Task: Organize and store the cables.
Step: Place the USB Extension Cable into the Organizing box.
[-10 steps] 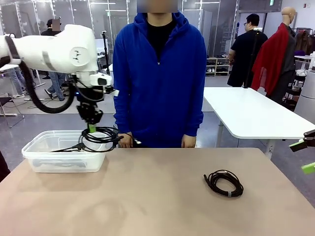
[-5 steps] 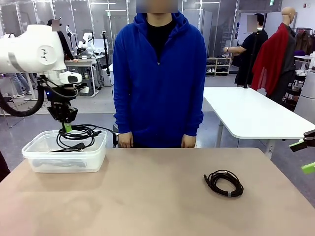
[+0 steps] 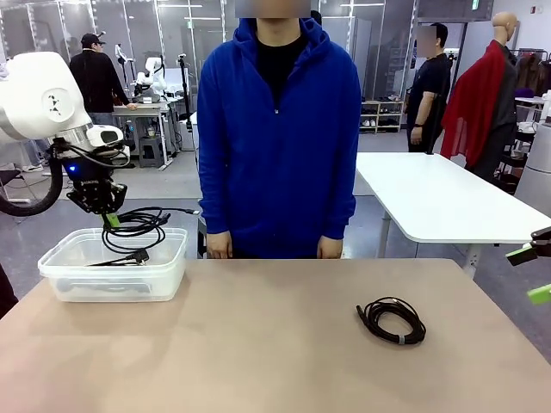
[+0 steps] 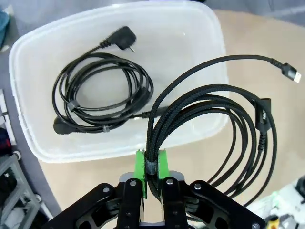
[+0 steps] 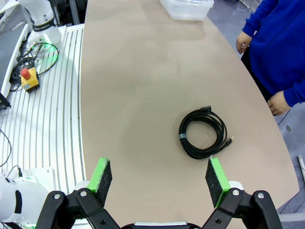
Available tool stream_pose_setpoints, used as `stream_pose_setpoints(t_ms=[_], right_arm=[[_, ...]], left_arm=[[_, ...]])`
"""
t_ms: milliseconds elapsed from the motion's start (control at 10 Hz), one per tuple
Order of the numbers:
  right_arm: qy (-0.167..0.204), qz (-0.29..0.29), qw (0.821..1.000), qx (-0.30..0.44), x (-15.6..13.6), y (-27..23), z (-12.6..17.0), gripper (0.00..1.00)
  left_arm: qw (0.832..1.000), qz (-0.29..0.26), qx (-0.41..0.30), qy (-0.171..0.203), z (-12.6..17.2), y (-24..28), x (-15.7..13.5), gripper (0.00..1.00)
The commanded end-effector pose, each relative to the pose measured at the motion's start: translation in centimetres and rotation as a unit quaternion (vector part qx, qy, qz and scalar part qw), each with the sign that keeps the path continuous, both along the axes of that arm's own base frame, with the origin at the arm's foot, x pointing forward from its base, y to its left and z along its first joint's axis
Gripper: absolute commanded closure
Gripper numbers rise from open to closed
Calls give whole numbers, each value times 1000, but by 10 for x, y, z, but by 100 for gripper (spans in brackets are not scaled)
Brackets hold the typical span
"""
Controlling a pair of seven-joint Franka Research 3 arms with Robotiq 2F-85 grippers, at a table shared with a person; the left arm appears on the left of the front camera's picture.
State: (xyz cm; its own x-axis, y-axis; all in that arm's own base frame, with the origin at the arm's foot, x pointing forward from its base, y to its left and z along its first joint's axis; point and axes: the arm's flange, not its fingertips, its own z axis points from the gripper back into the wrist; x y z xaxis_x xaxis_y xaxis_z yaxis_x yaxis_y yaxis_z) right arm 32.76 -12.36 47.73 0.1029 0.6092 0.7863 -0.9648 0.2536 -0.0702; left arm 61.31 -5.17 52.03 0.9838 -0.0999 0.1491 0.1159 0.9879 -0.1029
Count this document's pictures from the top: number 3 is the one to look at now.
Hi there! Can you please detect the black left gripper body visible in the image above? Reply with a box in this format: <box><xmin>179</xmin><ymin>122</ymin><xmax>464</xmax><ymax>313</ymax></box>
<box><xmin>59</xmin><ymin>157</ymin><xmax>118</xmax><ymax>203</ymax></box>

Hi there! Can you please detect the black power cable angled plug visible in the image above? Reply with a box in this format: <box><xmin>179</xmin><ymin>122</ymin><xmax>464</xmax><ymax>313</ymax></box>
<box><xmin>85</xmin><ymin>214</ymin><xmax>169</xmax><ymax>268</ymax></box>

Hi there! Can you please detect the long dark brown cable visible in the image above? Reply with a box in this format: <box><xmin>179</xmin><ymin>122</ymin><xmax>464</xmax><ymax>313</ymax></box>
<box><xmin>355</xmin><ymin>295</ymin><xmax>427</xmax><ymax>347</ymax></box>

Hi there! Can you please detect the person's left forearm blue sleeve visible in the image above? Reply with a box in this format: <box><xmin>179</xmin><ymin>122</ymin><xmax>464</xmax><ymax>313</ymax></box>
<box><xmin>320</xmin><ymin>163</ymin><xmax>358</xmax><ymax>240</ymax></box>

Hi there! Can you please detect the person's right forearm blue sleeve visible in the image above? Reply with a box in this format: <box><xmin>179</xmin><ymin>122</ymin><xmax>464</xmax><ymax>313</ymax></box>
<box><xmin>197</xmin><ymin>163</ymin><xmax>233</xmax><ymax>236</ymax></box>

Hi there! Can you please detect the person's right hand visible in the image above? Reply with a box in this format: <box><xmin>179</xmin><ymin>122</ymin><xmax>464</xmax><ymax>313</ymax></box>
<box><xmin>206</xmin><ymin>230</ymin><xmax>234</xmax><ymax>259</ymax></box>

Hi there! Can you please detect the person's left hand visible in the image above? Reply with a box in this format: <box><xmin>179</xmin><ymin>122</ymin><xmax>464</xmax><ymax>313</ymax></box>
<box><xmin>317</xmin><ymin>235</ymin><xmax>344</xmax><ymax>260</ymax></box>

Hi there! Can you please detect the grey plastic stool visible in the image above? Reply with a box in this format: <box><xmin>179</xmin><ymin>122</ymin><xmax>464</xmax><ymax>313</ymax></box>
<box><xmin>138</xmin><ymin>136</ymin><xmax>166</xmax><ymax>170</ymax></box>
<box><xmin>196</xmin><ymin>217</ymin><xmax>208</xmax><ymax>260</ymax></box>

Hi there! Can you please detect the clear plastic storage bin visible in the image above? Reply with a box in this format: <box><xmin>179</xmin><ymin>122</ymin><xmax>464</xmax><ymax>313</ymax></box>
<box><xmin>37</xmin><ymin>227</ymin><xmax>189</xmax><ymax>303</ymax></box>

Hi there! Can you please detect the white desk with equipment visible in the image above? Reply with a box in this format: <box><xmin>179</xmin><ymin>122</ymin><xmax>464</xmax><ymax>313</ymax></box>
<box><xmin>112</xmin><ymin>95</ymin><xmax>182</xmax><ymax>171</ymax></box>

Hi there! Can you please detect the man in black jacket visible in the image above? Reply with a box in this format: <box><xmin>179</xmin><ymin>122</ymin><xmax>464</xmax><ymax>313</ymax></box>
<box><xmin>68</xmin><ymin>32</ymin><xmax>139</xmax><ymax>130</ymax></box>

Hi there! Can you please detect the large white table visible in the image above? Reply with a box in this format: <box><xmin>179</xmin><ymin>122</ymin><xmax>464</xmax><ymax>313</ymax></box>
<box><xmin>356</xmin><ymin>151</ymin><xmax>551</xmax><ymax>270</ymax></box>

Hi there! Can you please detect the dark bulky object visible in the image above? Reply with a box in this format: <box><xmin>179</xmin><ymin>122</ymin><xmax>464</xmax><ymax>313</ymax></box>
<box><xmin>0</xmin><ymin>262</ymin><xmax>19</xmax><ymax>319</ymax></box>

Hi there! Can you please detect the black tripod pole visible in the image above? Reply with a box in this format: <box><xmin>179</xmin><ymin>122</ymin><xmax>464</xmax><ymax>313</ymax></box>
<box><xmin>425</xmin><ymin>49</ymin><xmax>460</xmax><ymax>156</ymax></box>

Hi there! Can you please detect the red shawl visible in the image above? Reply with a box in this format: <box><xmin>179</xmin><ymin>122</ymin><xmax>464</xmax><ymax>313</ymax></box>
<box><xmin>438</xmin><ymin>40</ymin><xmax>505</xmax><ymax>169</ymax></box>

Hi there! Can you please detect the person in blue hoodie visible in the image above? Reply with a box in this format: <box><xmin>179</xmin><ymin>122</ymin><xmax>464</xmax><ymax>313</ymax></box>
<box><xmin>196</xmin><ymin>16</ymin><xmax>362</xmax><ymax>260</ymax></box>

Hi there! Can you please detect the clothes rack with garments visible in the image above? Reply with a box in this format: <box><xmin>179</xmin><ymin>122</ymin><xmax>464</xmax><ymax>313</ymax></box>
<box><xmin>514</xmin><ymin>47</ymin><xmax>551</xmax><ymax>98</ymax></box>

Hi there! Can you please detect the person in black shirt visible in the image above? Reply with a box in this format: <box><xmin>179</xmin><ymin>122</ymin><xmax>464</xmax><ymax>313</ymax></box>
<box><xmin>406</xmin><ymin>23</ymin><xmax>453</xmax><ymax>155</ymax></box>

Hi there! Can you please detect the wooden shoe rack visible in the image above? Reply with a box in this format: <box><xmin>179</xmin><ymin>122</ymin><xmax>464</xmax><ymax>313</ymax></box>
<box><xmin>360</xmin><ymin>99</ymin><xmax>408</xmax><ymax>134</ymax></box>

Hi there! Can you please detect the thin black left wrist cable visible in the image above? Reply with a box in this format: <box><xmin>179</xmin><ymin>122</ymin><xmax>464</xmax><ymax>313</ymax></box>
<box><xmin>50</xmin><ymin>144</ymin><xmax>131</xmax><ymax>170</ymax></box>

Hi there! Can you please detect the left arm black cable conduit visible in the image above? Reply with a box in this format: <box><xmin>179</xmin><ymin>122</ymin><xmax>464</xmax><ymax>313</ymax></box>
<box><xmin>0</xmin><ymin>145</ymin><xmax>65</xmax><ymax>218</ymax></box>

